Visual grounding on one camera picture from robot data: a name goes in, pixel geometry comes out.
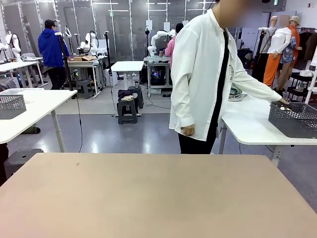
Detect black tripod pole stand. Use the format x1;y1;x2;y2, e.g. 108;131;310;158
54;32;75;91

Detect small white table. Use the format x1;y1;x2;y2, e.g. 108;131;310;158
110;61;145;90

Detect mannequin with beige hat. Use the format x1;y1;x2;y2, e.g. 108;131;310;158
288;15;303;50

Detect thin black floor cable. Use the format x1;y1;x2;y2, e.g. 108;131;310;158
74;93;84;153

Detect dark gray stool with hole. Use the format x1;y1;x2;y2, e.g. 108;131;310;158
3;148;44;179

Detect long white desk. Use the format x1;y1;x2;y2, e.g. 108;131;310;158
0;60;48;89

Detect white mannequin orange trousers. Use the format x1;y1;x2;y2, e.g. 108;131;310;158
262;15;283;88

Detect person's right forearm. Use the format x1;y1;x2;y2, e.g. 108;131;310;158
169;91;196;131

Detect white desk with computer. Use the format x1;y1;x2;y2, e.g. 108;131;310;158
143;56;172;97

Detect person's left forearm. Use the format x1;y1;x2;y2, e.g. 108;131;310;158
244;74;283;103

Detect gray perforated plastic basket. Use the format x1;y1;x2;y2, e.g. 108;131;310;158
0;94;27;120
268;101;317;139

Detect person in pink hoodie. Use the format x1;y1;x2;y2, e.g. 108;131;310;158
164;22;185;59

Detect white flat container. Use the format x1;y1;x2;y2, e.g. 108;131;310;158
0;88;24;96

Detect person's right hand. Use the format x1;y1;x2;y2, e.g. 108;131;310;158
180;125;196;136

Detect man in blue hoodie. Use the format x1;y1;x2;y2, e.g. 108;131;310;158
38;19;71;90

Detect white workbench desk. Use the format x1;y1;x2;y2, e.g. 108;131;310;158
66;58;105;96

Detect black utility cart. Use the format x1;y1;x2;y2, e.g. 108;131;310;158
284;66;317;104

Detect dark garments on rack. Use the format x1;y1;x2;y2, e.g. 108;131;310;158
296;27;317;71

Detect pile of dark clothes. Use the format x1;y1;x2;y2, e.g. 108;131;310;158
117;89;135;102

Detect person in white shirt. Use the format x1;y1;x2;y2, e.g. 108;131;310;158
169;0;290;155

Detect mannequin in white blouse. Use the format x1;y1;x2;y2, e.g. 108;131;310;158
266;14;295;92

